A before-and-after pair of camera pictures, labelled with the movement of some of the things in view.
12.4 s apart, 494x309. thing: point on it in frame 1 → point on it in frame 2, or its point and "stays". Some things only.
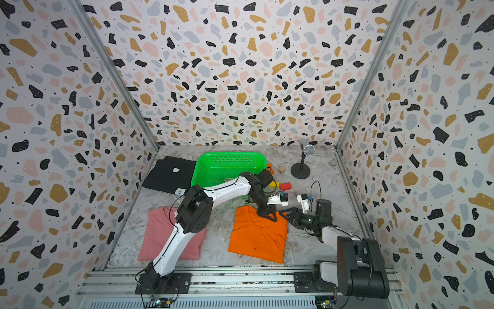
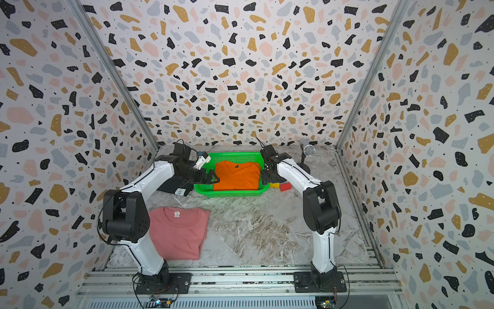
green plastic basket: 211,168 stays
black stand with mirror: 301,170 stays
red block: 286,187 stays
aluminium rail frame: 223,287 stays
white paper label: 180,191 stays
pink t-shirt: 161,224 stays
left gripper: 264,213 → 203,179
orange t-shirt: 255,235 → 237,176
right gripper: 298,217 → 264,179
